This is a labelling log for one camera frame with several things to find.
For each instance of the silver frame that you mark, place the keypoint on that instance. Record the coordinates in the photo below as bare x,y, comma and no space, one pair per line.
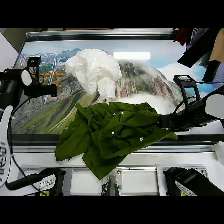
140,181

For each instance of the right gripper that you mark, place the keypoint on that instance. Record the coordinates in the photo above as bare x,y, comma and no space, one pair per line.
175,121

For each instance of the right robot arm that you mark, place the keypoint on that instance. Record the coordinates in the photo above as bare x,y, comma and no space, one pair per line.
213,106

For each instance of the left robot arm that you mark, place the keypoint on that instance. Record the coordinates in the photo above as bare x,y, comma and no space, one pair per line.
6,93

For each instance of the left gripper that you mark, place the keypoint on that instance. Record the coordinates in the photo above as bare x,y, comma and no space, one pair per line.
45,90

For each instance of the white garment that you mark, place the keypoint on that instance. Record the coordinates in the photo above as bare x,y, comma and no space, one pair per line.
93,66

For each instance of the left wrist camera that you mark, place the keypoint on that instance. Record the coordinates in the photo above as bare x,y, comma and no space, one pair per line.
34,66

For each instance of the heap of clothes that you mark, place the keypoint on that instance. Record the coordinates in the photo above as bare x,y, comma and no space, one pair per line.
200,46

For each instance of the green long-sleeved shirt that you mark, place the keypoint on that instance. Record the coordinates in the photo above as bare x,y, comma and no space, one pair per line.
110,140

